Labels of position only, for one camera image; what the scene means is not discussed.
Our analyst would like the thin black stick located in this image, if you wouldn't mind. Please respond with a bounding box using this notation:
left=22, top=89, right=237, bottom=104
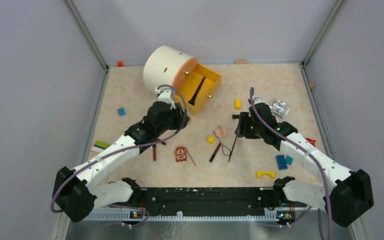
left=228, top=136, right=238, bottom=163

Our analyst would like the pink round powder puff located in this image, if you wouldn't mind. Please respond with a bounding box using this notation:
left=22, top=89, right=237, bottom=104
left=214, top=125, right=228, bottom=138

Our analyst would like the black makeup brush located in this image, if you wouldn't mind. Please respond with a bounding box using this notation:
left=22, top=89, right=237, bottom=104
left=188, top=76, right=206, bottom=106

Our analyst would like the cream round drawer organizer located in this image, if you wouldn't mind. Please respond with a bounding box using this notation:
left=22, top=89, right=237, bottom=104
left=142, top=45, right=222, bottom=116

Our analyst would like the black hair loop tool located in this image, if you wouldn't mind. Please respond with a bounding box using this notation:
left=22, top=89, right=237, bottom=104
left=212, top=130, right=232, bottom=157

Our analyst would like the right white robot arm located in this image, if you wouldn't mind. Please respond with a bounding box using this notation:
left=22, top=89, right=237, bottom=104
left=235, top=87, right=374, bottom=240

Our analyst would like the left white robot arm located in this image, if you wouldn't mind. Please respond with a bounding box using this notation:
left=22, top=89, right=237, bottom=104
left=50, top=84, right=190, bottom=223

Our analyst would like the small black figurine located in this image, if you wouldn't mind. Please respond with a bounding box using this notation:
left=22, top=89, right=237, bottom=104
left=231, top=114, right=240, bottom=120

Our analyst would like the yellow rectangular block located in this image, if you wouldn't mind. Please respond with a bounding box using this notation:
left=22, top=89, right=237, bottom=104
left=234, top=98, right=242, bottom=110

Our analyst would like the small yellow cube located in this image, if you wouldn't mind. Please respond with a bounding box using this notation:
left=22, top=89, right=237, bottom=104
left=206, top=135, right=215, bottom=144

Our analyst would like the clear plastic wrapper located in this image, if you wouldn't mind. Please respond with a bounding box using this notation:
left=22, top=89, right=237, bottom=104
left=269, top=100, right=290, bottom=118

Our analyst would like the dark red lip gloss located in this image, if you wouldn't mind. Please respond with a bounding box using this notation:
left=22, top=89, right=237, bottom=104
left=209, top=142, right=222, bottom=163

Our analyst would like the red owl number toy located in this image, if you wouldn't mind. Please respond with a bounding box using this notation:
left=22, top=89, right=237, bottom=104
left=174, top=146, right=188, bottom=163

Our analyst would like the small blue block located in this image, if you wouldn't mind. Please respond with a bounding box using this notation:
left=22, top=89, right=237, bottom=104
left=117, top=107, right=126, bottom=116

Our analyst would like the blue lego brick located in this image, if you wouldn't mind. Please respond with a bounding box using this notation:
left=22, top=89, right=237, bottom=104
left=275, top=155, right=288, bottom=170

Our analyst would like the teal block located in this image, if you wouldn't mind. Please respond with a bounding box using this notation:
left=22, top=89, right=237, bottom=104
left=285, top=155, right=293, bottom=165

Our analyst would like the yellow arch block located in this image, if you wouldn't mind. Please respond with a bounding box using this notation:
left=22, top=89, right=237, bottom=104
left=256, top=171, right=276, bottom=179

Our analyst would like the red horseshoe toy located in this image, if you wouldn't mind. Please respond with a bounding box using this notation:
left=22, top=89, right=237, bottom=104
left=306, top=138, right=316, bottom=147

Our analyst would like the green white blue lego stack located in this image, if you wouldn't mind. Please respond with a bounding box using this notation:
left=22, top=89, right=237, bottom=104
left=90, top=140, right=110, bottom=153

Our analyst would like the wooden peg at wall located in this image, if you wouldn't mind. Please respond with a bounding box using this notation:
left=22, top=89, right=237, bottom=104
left=234, top=59, right=249, bottom=65

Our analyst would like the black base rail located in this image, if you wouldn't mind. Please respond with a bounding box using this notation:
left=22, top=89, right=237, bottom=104
left=126, top=187, right=305, bottom=217

